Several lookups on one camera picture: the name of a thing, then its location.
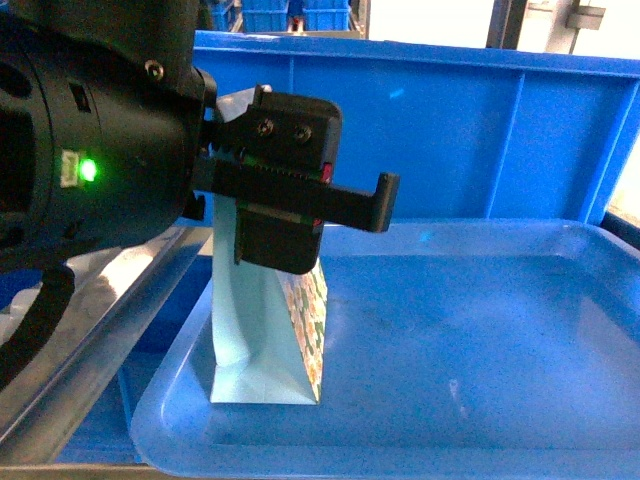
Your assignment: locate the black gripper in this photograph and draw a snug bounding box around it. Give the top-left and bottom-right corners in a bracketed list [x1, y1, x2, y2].
[192, 85, 400, 275]

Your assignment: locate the flower pattern gift bag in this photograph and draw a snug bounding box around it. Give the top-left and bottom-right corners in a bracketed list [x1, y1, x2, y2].
[209, 88, 329, 405]

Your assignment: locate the large blue plastic bin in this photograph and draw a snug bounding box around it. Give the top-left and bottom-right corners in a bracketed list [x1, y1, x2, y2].
[194, 32, 639, 224]

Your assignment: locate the light blue plastic tray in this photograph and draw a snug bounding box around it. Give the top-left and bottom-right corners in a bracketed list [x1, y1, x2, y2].
[131, 221, 639, 479]

